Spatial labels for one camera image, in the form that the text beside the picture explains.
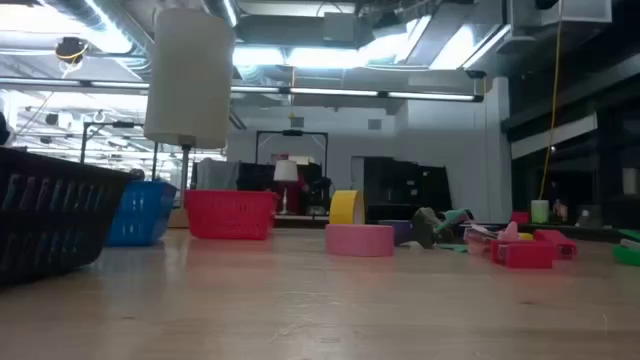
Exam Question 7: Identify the teal staple remover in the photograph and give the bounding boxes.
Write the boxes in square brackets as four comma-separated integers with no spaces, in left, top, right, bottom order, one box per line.
[433,207,472,237]

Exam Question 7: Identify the dark grey staple remover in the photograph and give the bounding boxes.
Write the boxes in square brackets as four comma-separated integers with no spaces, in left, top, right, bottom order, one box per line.
[411,206,442,250]

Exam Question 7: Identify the white cylindrical lamp shade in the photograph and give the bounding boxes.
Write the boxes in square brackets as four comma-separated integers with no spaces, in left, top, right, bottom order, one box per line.
[143,7,236,230]

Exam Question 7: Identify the small white table lamp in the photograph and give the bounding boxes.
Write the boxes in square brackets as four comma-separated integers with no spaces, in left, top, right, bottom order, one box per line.
[272,159,300,216]

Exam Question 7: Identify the black metal gantry frame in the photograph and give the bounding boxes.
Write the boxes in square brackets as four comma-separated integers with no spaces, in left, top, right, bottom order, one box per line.
[79,120,160,181]
[254,128,330,166]

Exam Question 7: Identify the purple tape roll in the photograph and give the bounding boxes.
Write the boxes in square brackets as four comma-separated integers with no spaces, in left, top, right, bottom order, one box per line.
[378,219,416,247]

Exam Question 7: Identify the red staple remover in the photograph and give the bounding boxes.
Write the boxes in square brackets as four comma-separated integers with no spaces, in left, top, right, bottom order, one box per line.
[489,238,557,270]

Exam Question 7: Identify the light green cup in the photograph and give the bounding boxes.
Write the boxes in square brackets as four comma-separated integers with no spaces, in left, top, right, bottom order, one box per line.
[530,199,550,225]

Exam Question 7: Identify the black plastic basket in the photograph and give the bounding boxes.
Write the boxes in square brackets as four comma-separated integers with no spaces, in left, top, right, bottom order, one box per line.
[0,146,137,289]

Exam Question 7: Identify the pink tape roll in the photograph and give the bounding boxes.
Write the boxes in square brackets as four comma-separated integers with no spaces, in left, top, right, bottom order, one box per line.
[325,223,396,258]

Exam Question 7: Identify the yellow tape roll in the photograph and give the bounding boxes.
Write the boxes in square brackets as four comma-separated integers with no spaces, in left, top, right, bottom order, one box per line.
[328,189,367,226]

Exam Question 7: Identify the black ceiling cable reel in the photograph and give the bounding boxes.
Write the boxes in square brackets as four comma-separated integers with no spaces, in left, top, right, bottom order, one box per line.
[53,36,91,66]

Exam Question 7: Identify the long ceiling light bar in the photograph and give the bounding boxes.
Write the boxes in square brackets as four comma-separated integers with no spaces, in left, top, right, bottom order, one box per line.
[0,76,485,104]

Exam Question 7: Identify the pink staple remover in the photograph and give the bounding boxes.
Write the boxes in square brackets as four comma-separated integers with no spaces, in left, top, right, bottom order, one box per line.
[496,221,522,243]

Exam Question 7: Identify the yellow hanging cable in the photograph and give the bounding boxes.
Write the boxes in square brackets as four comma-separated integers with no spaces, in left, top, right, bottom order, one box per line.
[538,0,565,201]

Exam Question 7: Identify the red mini stapler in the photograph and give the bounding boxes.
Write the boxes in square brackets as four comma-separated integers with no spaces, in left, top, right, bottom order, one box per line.
[532,228,578,261]

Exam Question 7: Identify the blue plastic basket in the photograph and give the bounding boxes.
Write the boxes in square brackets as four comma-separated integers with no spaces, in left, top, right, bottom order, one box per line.
[105,180,179,248]

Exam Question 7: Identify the red plastic basket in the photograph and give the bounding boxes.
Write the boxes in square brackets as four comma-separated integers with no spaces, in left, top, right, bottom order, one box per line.
[184,189,279,241]

